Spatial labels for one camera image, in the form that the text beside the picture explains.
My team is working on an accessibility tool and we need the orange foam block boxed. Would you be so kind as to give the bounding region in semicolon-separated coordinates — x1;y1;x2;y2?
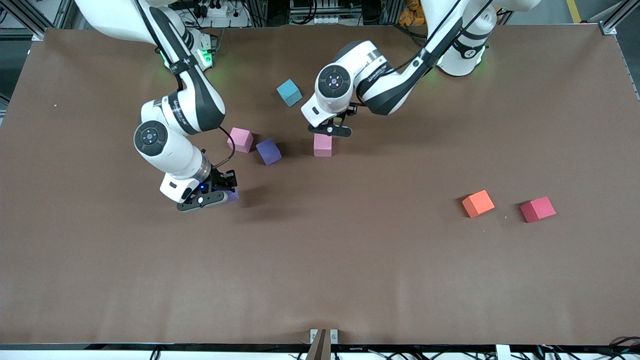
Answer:
461;190;496;219

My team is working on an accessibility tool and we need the pink foam block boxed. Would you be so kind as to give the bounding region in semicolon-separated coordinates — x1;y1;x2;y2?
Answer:
227;127;254;154
313;134;333;158

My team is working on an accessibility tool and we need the blue foam block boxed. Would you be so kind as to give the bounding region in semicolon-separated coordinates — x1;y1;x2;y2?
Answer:
276;79;304;108

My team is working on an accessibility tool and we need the orange snack bag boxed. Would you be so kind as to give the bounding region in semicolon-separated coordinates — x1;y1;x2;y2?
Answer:
398;0;426;27

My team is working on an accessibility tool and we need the brown table cover sheet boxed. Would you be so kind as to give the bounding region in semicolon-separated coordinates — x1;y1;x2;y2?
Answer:
0;25;640;346

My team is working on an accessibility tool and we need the white power strip with plugs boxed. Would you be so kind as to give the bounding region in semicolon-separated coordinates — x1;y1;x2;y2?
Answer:
192;0;229;19

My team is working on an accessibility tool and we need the brown pole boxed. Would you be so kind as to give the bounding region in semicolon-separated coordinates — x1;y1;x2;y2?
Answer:
305;328;328;360

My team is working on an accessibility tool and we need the red foam block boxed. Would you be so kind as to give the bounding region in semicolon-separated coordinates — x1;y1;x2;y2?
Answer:
519;196;557;224

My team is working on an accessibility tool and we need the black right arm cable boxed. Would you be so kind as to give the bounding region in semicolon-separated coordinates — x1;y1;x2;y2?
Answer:
212;125;236;171

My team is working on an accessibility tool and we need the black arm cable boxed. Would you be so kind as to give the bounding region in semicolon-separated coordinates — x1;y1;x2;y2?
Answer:
385;0;496;73
212;125;236;171

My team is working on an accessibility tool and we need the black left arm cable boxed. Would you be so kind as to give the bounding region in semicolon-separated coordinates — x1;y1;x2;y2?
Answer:
385;0;496;73

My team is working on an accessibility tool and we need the white metal bracket pair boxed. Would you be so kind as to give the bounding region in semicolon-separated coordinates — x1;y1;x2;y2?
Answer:
309;328;339;346

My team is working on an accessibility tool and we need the aluminium frame strut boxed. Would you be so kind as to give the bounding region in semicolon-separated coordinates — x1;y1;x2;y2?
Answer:
597;0;640;36
0;0;76;42

